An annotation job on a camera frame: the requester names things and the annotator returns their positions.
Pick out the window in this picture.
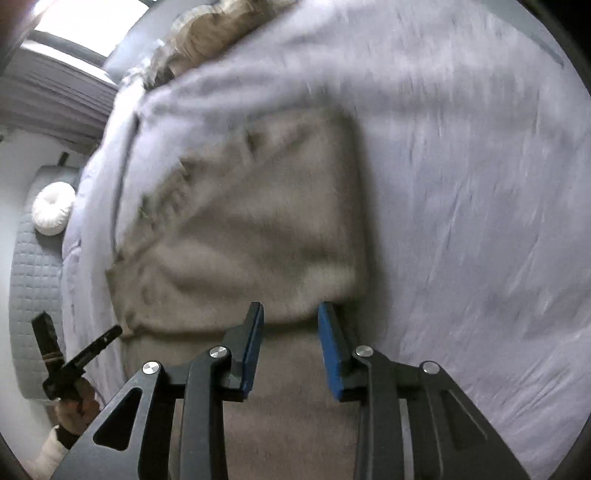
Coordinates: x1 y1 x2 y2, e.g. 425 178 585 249
33 0 153 58

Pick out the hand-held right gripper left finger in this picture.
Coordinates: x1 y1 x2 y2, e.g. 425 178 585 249
50 301 265 480

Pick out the person's left hand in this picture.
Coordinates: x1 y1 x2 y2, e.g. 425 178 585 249
54 381 101 437

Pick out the grey curtain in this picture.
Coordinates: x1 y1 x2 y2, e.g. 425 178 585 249
0 41 120 155

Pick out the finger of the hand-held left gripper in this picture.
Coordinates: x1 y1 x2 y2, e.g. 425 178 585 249
60 324 123 372
31 311 64 365

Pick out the person's left forearm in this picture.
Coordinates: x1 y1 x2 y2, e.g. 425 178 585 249
33 425 81 474

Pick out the white round pillow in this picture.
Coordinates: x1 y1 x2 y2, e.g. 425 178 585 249
31 181 76 236

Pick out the grey quilted bench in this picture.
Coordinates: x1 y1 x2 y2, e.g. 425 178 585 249
9 165 81 401

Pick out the fluffy beige throw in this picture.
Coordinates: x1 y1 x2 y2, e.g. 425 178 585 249
124 0 296 90

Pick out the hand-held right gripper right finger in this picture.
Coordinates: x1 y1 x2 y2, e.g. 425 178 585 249
318 301 532 480

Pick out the beige knit sweater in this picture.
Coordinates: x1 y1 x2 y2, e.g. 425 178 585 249
105 107 370 340

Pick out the lavender bed blanket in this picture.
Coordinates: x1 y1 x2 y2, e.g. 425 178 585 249
60 0 583 480

